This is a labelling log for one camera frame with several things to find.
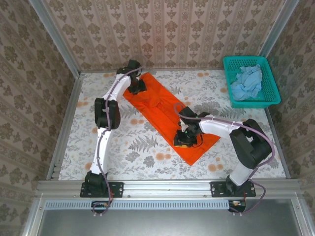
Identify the grey metal panel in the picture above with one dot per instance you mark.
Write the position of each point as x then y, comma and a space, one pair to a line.
167, 223

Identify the teal plastic basket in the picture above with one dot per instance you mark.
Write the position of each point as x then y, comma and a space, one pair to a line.
270, 81

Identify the floral tablecloth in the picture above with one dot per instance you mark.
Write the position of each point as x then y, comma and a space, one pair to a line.
137, 145

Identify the black connector box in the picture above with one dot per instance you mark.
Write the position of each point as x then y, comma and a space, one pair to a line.
99, 205
237, 204

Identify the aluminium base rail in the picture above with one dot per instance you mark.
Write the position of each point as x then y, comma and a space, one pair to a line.
167, 188

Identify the light blue t-shirt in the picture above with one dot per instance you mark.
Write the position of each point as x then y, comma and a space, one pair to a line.
248, 81

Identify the aluminium corner post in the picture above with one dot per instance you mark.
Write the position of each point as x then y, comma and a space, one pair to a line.
278, 27
54, 34

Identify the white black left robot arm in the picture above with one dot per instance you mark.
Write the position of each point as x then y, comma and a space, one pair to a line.
105, 115

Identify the orange t-shirt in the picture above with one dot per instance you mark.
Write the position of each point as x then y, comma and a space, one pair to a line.
160, 110

